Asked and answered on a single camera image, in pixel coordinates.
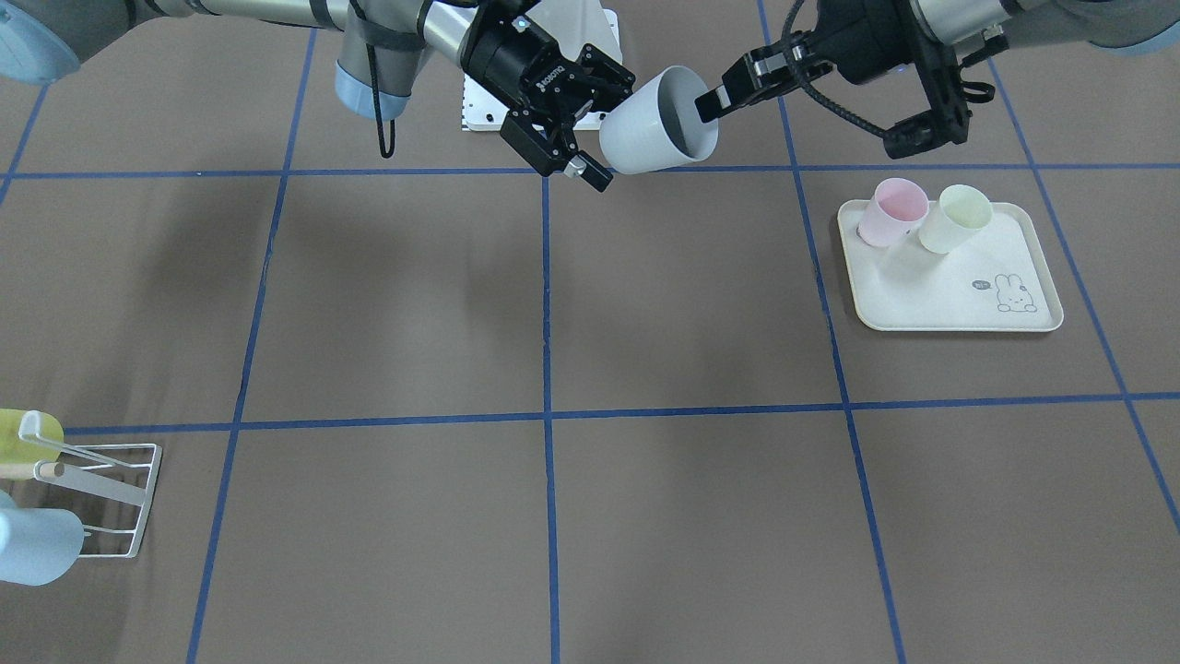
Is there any pink plastic cup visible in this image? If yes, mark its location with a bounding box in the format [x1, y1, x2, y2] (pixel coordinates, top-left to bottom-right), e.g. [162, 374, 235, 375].
[858, 177, 931, 248]

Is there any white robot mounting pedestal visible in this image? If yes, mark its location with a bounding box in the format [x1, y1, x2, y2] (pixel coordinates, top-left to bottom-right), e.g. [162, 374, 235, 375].
[461, 1, 624, 132]

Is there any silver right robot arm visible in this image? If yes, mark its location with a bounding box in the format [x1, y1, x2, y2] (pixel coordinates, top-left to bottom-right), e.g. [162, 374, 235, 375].
[4, 1, 636, 192]

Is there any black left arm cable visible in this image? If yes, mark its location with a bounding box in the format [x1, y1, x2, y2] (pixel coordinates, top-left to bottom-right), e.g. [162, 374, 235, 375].
[779, 0, 923, 144]

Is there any black braided cable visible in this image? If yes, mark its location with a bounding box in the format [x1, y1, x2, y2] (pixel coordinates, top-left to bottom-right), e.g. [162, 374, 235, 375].
[348, 0, 399, 160]

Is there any blue plastic cup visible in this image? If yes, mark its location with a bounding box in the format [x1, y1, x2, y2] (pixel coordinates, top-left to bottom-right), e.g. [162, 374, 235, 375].
[1, 492, 86, 586]

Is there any pale green plastic cup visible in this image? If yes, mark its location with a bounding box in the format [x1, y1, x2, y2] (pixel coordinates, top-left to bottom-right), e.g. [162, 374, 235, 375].
[918, 184, 994, 254]

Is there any yellow plastic cup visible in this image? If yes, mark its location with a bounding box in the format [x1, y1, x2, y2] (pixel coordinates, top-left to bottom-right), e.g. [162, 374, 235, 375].
[1, 409, 65, 464]

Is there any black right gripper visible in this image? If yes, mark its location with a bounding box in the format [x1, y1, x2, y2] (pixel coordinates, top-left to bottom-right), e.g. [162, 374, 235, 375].
[460, 1, 636, 192]

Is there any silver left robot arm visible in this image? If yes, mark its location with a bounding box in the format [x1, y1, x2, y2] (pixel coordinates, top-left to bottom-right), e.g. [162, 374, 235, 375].
[695, 1, 1179, 147]

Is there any cream plastic tray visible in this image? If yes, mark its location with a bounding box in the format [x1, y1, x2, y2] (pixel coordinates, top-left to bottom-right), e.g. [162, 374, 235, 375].
[837, 200, 1066, 333]

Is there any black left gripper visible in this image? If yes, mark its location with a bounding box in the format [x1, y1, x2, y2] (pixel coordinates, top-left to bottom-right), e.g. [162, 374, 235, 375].
[695, 1, 927, 124]

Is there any grey plastic cup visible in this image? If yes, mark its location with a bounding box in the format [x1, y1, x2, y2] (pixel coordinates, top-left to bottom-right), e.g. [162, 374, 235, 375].
[599, 65, 720, 175]

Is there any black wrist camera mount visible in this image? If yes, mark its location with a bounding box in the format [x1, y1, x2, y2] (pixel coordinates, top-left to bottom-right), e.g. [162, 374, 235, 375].
[881, 25, 996, 160]

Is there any white wire cup rack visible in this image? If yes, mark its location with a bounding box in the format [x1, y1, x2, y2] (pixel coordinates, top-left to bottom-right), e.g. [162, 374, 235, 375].
[4, 436, 164, 559]

